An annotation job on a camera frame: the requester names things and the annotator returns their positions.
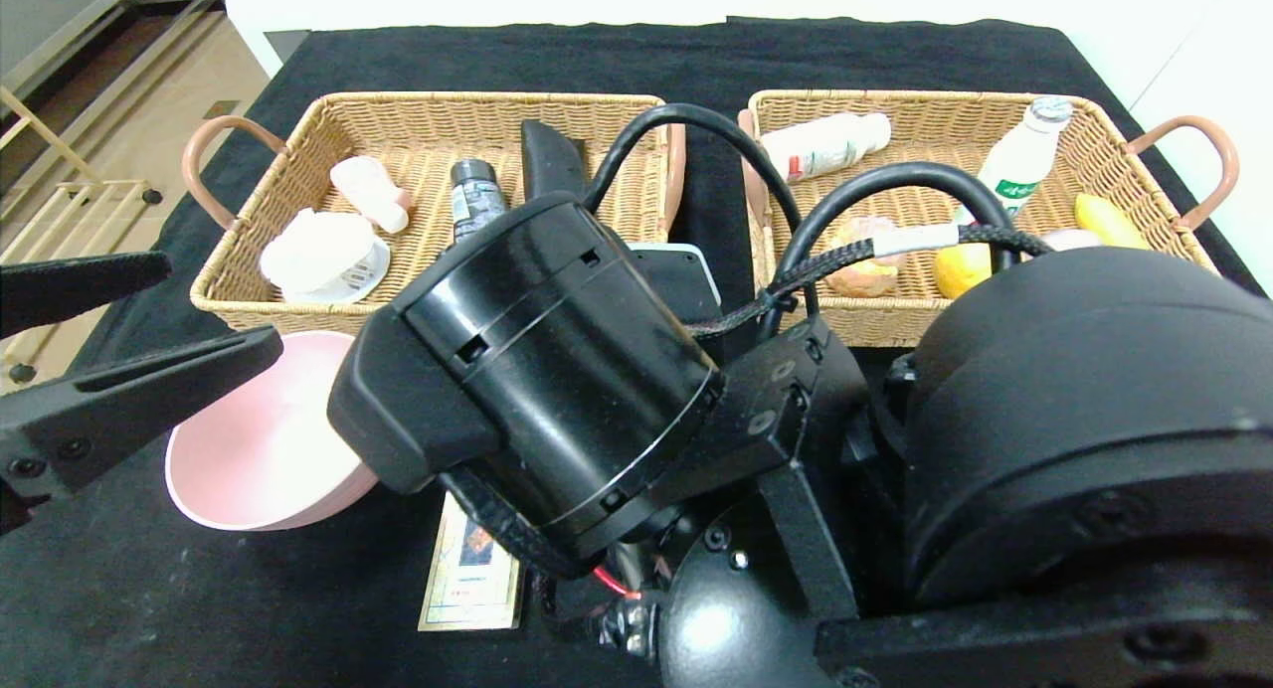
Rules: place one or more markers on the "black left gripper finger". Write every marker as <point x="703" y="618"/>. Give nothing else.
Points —
<point x="80" y="285"/>
<point x="119" y="410"/>

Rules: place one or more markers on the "pink bowl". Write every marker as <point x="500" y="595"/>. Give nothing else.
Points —
<point x="259" y="449"/>

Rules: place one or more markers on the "gold bordered card box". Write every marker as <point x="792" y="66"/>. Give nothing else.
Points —
<point x="467" y="589"/>

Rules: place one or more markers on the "toy cream puff bun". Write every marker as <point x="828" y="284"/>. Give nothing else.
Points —
<point x="865" y="280"/>

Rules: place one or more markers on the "yellow lemon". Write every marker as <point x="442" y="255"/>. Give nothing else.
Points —
<point x="960" y="270"/>

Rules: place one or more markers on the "white milk bottle silver cap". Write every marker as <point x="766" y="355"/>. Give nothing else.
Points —
<point x="1024" y="151"/>

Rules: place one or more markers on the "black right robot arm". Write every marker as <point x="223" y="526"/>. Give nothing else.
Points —
<point x="557" y="370"/>

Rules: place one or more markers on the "beige metal rack on wheels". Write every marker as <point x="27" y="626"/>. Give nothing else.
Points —
<point x="52" y="137"/>

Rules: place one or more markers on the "dark table cloth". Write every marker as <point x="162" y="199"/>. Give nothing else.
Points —
<point x="149" y="589"/>

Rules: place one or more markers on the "white plastic soap dish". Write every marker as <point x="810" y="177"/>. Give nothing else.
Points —
<point x="320" y="254"/>

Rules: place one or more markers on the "small pink lotion bottle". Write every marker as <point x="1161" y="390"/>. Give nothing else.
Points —
<point x="366" y="187"/>

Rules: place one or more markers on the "white table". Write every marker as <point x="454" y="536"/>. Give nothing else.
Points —
<point x="288" y="2"/>

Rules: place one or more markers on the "black grey squeeze tube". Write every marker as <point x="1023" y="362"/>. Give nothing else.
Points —
<point x="472" y="186"/>

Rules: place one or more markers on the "black soft pouch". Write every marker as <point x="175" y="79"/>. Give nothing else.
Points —
<point x="552" y="161"/>

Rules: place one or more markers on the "white bottle red green label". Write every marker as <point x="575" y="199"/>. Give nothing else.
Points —
<point x="835" y="143"/>

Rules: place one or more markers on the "pale pink toy egg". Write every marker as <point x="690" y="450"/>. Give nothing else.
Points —
<point x="1074" y="239"/>

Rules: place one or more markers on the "yellow toy banana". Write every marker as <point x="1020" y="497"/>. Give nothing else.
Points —
<point x="1109" y="221"/>

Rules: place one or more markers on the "white cabinet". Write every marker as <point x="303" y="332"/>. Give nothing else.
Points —
<point x="1193" y="72"/>

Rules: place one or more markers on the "grey metal shelf frame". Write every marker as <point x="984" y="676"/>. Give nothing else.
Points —
<point x="50" y="12"/>

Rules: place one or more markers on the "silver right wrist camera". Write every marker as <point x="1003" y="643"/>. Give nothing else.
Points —
<point x="686" y="275"/>

